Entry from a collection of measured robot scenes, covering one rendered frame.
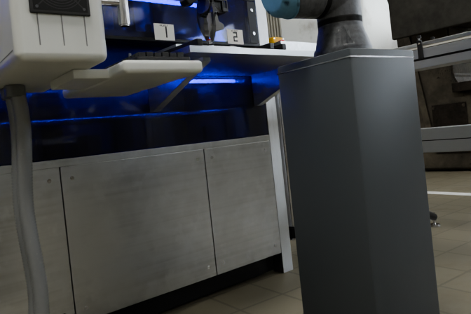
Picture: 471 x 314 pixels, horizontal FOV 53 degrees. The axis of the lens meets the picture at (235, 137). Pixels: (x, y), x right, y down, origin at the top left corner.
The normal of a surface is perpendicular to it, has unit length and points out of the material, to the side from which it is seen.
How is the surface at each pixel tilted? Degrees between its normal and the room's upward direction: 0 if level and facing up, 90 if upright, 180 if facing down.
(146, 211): 90
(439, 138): 90
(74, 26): 90
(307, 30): 90
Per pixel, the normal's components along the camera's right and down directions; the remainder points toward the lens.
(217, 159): 0.64, -0.06
